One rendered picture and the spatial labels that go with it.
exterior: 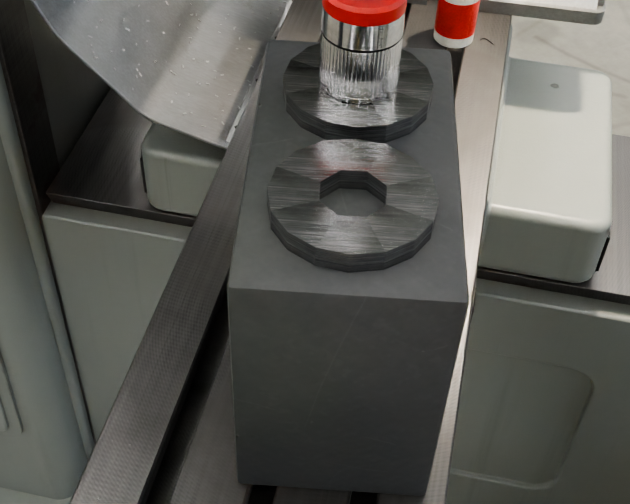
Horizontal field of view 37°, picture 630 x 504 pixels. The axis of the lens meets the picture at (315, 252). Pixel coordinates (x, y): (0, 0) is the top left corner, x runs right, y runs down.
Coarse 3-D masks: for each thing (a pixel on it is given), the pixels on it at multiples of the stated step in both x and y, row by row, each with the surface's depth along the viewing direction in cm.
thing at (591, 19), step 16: (416, 0) 100; (480, 0) 99; (496, 0) 98; (512, 0) 99; (528, 0) 98; (544, 0) 98; (560, 0) 98; (576, 0) 98; (592, 0) 98; (528, 16) 99; (544, 16) 99; (560, 16) 98; (576, 16) 98; (592, 16) 98
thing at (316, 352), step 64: (448, 64) 60; (256, 128) 55; (320, 128) 54; (384, 128) 54; (448, 128) 56; (256, 192) 51; (320, 192) 51; (384, 192) 50; (448, 192) 52; (256, 256) 48; (320, 256) 47; (384, 256) 47; (448, 256) 48; (256, 320) 48; (320, 320) 48; (384, 320) 48; (448, 320) 47; (256, 384) 52; (320, 384) 52; (384, 384) 51; (448, 384) 51; (256, 448) 57; (320, 448) 56; (384, 448) 56
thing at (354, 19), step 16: (336, 0) 51; (352, 0) 51; (368, 0) 51; (384, 0) 51; (400, 0) 51; (336, 16) 51; (352, 16) 51; (368, 16) 51; (384, 16) 51; (400, 16) 52
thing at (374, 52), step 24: (336, 24) 52; (384, 24) 51; (336, 48) 53; (360, 48) 52; (384, 48) 53; (336, 72) 54; (360, 72) 53; (384, 72) 54; (336, 96) 55; (360, 96) 55; (384, 96) 55
